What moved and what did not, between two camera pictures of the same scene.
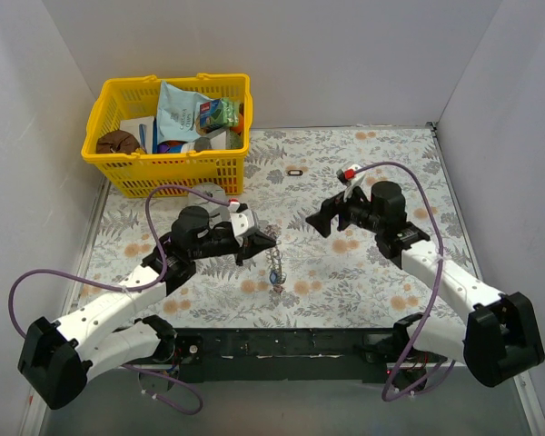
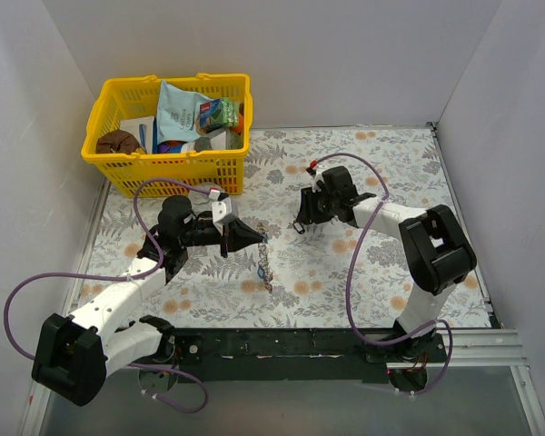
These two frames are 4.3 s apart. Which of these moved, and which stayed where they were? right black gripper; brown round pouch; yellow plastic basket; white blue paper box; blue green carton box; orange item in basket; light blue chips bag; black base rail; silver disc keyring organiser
Moved: right black gripper; silver disc keyring organiser
Stayed: black base rail; yellow plastic basket; blue green carton box; brown round pouch; white blue paper box; orange item in basket; light blue chips bag
